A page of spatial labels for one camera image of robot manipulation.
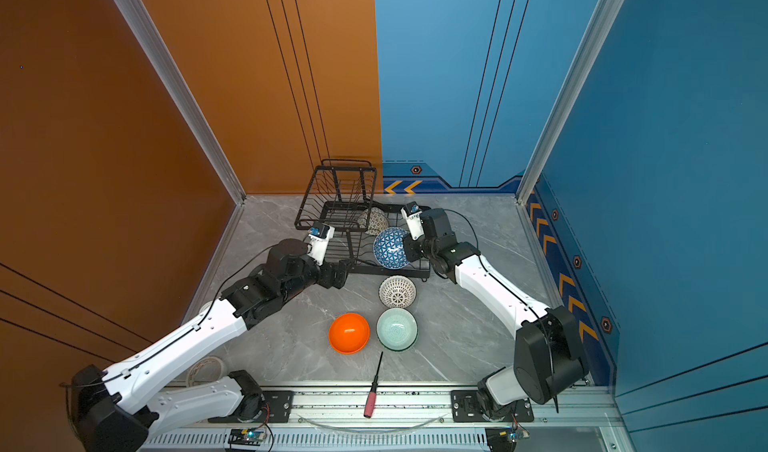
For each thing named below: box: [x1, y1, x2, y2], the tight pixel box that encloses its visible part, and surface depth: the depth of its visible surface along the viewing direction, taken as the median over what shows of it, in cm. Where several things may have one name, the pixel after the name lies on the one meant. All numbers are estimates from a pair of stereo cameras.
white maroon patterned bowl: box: [378, 275, 417, 309], surface depth 93 cm
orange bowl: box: [328, 312, 371, 355], surface depth 84 cm
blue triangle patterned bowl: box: [373, 227, 411, 270], surface depth 86 cm
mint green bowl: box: [376, 308, 419, 353], surface depth 84 cm
